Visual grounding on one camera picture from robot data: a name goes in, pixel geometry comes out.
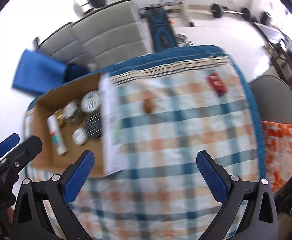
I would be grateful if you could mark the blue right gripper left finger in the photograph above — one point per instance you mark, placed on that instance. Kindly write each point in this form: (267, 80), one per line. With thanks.
(8, 144)

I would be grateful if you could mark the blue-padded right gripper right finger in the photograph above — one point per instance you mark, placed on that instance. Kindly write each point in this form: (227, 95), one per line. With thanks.
(259, 220)

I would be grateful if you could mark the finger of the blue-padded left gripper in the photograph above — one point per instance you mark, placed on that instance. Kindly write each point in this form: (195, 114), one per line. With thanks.
(31, 221)

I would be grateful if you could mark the white tube bottle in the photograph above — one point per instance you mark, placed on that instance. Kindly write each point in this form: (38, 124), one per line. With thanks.
(56, 136)

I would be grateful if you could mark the gold round tin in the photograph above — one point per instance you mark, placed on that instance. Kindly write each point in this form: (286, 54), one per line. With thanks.
(59, 115)

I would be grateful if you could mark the metal perforated-lid tin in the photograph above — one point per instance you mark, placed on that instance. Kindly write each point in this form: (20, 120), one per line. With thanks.
(72, 112)

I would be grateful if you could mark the white rounded small case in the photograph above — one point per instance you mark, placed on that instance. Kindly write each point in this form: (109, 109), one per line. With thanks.
(79, 136)

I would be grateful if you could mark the black round patterned tin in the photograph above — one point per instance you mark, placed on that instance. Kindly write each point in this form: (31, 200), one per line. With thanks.
(93, 126)

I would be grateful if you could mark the white round cream jar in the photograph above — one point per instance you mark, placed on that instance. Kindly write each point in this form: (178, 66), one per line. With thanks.
(90, 102)

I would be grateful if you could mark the open cardboard box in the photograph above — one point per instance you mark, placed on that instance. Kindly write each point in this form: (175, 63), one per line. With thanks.
(108, 150)

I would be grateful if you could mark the blue foam mat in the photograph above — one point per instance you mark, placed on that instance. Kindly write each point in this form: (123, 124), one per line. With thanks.
(37, 73)

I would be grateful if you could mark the orange white floral cloth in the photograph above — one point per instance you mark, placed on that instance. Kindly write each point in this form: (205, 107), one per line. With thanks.
(278, 153)

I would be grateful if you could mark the grey padded cushion rear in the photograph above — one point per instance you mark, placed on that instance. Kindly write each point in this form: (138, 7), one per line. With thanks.
(64, 46)

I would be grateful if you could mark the grey padded cushion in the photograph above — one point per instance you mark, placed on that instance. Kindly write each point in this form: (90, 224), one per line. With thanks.
(114, 33)
(64, 46)

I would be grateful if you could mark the grey chair backrest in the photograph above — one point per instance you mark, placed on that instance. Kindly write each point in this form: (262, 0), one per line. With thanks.
(273, 98)

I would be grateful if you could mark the red small box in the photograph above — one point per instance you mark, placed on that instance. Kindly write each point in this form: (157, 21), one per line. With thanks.
(217, 84)

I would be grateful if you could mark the plaid checkered table cloth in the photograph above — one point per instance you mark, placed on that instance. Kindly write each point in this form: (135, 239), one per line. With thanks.
(109, 208)

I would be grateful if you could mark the small brown walnut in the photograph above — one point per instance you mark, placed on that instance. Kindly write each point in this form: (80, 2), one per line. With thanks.
(148, 105)

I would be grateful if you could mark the grey padded cushion front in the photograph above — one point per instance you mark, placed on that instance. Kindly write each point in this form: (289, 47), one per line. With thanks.
(114, 33)

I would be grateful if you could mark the dark wooden chair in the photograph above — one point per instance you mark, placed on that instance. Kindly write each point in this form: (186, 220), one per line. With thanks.
(280, 62)

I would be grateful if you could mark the black treadmill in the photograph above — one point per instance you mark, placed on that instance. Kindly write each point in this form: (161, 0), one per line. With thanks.
(267, 29)

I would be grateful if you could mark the black blue bench pad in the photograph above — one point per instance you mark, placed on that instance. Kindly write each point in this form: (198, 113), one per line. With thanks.
(163, 36)

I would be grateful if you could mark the barbell on floor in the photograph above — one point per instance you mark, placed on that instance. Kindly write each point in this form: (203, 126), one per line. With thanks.
(218, 11)

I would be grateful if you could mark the white weight bench rack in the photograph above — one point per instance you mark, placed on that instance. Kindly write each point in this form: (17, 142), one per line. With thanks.
(178, 2)

